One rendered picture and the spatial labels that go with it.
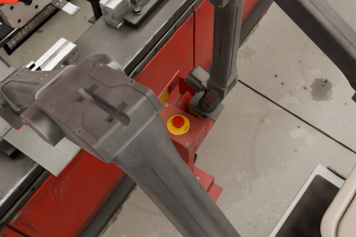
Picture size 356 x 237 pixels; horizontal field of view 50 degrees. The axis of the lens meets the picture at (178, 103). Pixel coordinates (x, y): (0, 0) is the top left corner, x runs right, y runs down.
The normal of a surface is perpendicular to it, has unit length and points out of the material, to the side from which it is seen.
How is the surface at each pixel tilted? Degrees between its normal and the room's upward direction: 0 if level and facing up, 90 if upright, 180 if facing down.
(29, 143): 0
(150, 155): 53
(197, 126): 0
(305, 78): 0
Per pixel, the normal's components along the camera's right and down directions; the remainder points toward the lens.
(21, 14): 0.83, 0.47
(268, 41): -0.04, -0.51
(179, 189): 0.57, 0.13
